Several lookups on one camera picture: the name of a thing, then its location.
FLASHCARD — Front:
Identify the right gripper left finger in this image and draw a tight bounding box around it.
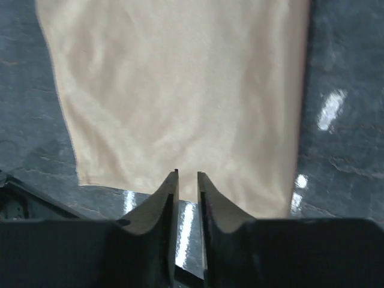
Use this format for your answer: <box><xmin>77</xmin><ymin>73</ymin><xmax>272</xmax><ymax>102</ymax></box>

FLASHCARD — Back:
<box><xmin>121</xmin><ymin>170</ymin><xmax>179</xmax><ymax>287</ymax></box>

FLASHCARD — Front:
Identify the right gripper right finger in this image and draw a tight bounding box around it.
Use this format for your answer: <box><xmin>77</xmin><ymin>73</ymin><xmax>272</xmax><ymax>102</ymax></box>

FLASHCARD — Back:
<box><xmin>197</xmin><ymin>172</ymin><xmax>254</xmax><ymax>287</ymax></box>

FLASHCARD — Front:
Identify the peach cloth napkin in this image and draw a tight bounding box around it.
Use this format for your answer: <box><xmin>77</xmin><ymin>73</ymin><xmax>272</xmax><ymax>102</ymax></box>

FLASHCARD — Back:
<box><xmin>36</xmin><ymin>0</ymin><xmax>310</xmax><ymax>218</ymax></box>

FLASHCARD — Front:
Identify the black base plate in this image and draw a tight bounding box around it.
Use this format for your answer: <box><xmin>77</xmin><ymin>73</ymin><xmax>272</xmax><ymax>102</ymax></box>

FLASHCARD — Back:
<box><xmin>1</xmin><ymin>171</ymin><xmax>88</xmax><ymax>222</ymax></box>

